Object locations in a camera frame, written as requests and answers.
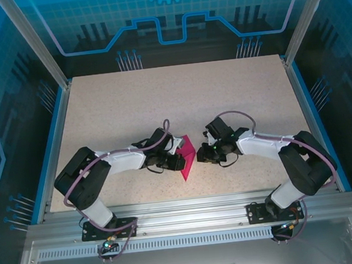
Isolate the pink paper sheet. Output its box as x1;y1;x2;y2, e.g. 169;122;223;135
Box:
173;133;200;182

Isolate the aluminium mounting beam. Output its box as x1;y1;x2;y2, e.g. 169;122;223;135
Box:
23;179;352;251

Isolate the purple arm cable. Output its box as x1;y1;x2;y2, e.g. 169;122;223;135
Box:
215;99;345;251
56;118;186;264

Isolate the slotted metal cable duct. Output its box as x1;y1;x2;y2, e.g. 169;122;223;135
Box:
36;223;301;264

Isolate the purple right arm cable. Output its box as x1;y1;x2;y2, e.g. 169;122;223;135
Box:
215;99;345;251

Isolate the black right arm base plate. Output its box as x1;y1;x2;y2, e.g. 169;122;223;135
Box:
245;197;306;226

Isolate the aluminium frame post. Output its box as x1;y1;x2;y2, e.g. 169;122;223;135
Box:
0;0;73;97
276;0;343;66

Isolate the grey metal tray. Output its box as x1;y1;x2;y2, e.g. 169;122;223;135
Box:
4;208;352;264

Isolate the aluminium side rail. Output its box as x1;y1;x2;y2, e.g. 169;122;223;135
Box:
28;81;87;224
281;55;340;198

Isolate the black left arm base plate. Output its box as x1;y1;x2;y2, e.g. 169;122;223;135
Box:
80;216;140;243

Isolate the cable connector with green light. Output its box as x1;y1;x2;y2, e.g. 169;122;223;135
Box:
99;233;119;253
276;218;303;233

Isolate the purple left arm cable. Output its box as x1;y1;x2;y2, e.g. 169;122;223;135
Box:
56;118;186;264

